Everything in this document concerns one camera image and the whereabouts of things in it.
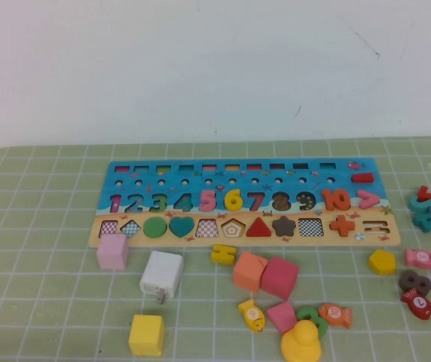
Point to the green circle puzzle piece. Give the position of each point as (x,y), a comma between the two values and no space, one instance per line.
(155,227)

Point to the pink greater-than sign piece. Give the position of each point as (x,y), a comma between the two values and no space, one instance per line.
(373,199)

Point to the red minus sign piece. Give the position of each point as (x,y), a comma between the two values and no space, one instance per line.
(362,178)

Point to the red block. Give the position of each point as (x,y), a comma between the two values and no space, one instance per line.
(279,279)

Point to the orange fish number ten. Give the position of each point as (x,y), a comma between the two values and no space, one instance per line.
(334,313)

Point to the green checked tablecloth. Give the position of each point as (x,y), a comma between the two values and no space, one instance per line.
(49,301)

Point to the brown star puzzle piece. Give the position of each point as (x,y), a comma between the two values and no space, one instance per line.
(284,226)

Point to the red fish number seven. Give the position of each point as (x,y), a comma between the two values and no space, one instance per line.
(411,299)

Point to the yellow rubber duck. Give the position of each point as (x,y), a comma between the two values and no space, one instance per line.
(300,343)

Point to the teal number four piece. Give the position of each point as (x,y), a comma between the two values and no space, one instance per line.
(428,222)

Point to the yellow number six piece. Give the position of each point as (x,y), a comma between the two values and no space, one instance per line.
(228,200)

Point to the teal number two piece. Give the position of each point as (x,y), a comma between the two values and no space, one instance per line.
(417,206)

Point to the red triangle puzzle piece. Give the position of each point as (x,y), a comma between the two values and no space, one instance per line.
(259,230)

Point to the green number three piece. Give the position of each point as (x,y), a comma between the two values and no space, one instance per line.
(323,326)

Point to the brown number eight piece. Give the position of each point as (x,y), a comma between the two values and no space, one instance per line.
(403,283)

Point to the pink trapezoid puzzle piece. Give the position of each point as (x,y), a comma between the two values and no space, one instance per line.
(281,316)

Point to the yellow equals sign piece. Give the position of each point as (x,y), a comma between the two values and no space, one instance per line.
(223,250)

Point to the yellow pentagon puzzle piece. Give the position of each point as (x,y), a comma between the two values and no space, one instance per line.
(382,262)

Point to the yellow cube block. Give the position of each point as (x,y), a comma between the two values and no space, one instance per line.
(145,335)

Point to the orange number ten piece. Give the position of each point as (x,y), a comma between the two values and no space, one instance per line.
(328,200)

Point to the white plug charger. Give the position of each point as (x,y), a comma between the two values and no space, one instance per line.
(162,271)

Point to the yellow fish number nine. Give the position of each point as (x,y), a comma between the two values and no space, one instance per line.
(253,316)

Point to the pink cube block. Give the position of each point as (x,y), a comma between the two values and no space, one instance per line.
(112,252)

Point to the pink fish number five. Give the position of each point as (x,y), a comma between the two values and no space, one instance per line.
(420,258)

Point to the blue wooden number puzzle board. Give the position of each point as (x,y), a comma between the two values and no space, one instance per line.
(147,190)

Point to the orange block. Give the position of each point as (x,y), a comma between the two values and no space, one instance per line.
(249,271)

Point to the teal heart puzzle piece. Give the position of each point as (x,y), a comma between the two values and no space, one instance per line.
(181,226)

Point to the orange plus sign piece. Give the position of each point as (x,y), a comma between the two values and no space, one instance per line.
(342,225)

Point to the pink number five piece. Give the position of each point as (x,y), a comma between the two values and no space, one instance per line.
(209,203)

